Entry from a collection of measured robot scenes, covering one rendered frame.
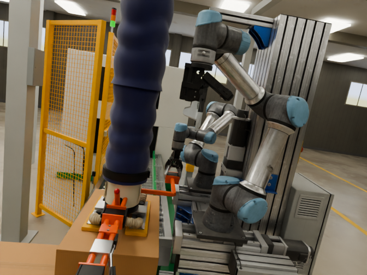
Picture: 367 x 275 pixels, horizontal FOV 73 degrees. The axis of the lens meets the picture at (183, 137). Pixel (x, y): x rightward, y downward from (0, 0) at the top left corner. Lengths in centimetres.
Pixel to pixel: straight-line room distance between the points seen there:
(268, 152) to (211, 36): 50
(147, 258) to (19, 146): 173
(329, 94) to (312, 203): 1187
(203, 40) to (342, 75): 1282
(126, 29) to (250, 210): 88
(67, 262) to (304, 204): 111
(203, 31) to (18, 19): 192
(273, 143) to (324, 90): 1207
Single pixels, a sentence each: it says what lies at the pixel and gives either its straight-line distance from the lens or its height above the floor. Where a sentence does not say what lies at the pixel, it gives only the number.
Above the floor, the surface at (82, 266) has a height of 110.
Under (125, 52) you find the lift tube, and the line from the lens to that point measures 113.
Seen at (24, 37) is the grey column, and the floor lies 183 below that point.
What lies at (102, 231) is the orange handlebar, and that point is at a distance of 98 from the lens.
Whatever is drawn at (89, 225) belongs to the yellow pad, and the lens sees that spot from 125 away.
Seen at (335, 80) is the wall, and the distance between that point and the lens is 1331.
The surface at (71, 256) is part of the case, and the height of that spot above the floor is 92.
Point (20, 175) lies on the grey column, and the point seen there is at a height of 68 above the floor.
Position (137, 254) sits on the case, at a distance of 113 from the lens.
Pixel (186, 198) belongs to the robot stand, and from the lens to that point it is 164.
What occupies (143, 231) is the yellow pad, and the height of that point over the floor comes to 96.
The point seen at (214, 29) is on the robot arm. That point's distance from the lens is 80.
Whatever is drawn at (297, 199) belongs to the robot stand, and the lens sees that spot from 141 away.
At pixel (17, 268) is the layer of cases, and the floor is 54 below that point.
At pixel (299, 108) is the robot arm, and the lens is 105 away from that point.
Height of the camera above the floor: 161
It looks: 10 degrees down
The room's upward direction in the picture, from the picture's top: 9 degrees clockwise
